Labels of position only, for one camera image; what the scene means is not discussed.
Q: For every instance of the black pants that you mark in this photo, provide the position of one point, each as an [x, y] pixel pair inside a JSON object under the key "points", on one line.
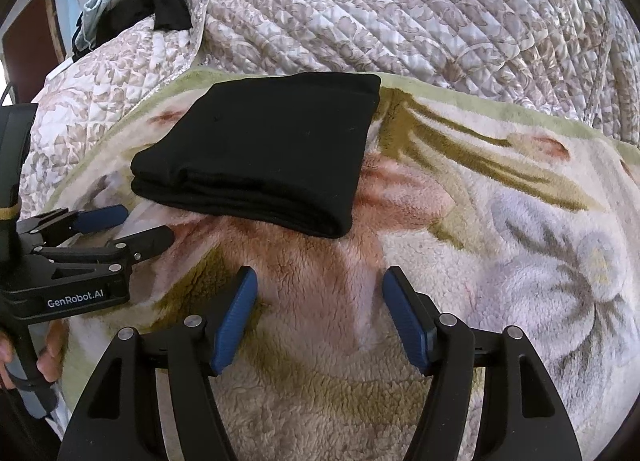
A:
{"points": [[286, 151]]}

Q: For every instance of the person's left hand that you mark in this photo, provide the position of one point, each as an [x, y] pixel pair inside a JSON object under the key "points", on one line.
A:
{"points": [[50, 359]]}

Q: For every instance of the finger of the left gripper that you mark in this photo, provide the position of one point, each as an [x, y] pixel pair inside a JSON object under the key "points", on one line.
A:
{"points": [[147, 244], [94, 221]]}

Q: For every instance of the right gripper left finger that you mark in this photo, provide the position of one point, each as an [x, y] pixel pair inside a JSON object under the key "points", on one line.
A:
{"points": [[117, 416]]}

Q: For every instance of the beige quilted bedspread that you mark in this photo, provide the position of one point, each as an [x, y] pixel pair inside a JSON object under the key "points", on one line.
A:
{"points": [[577, 59]]}

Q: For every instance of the floral fleece blanket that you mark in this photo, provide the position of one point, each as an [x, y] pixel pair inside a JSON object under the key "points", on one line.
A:
{"points": [[501, 215]]}

